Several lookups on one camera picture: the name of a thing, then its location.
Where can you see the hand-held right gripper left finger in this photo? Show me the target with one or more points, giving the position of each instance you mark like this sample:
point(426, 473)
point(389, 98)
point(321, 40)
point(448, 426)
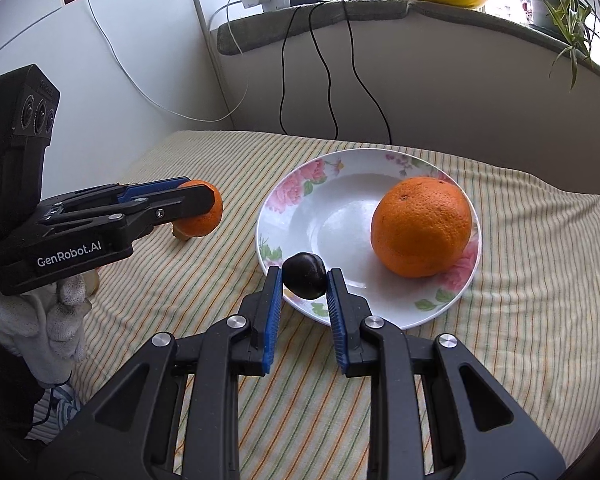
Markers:
point(272, 320)

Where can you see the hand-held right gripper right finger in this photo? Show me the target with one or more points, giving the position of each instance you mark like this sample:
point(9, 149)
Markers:
point(337, 320)

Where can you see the person's left forearm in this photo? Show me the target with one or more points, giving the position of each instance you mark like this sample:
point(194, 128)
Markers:
point(5, 385)

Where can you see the grey windowsill cushion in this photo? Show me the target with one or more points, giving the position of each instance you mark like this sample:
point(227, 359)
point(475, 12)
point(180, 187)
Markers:
point(260, 35)

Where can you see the blue striped cloth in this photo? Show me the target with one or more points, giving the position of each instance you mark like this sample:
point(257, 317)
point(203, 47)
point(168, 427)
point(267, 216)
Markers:
point(62, 410)

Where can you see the floral white plate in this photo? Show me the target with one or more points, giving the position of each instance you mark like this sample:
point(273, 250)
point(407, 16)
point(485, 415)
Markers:
point(340, 210)

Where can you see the white plant pot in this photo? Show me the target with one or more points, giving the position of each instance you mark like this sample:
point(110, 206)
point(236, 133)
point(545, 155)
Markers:
point(542, 7)

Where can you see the striped bed sheet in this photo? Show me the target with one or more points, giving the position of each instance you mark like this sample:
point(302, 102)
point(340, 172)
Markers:
point(505, 310)

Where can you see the small tangerine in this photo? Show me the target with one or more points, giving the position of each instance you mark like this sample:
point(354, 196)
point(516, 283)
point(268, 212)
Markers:
point(200, 223)

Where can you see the spider plant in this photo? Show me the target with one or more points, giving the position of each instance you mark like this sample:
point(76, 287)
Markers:
point(567, 15)

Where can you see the large orange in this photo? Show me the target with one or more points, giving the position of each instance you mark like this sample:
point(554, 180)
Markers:
point(420, 230)

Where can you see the person's left hand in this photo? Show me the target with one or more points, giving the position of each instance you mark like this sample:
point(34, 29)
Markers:
point(35, 325)

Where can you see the dark plum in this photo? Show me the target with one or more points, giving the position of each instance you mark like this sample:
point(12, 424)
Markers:
point(305, 275)

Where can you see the white cabinet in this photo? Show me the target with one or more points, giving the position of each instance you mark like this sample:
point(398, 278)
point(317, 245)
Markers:
point(55, 50)

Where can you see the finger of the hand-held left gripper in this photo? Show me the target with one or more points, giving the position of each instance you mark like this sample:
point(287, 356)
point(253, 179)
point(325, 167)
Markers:
point(180, 205)
point(150, 189)

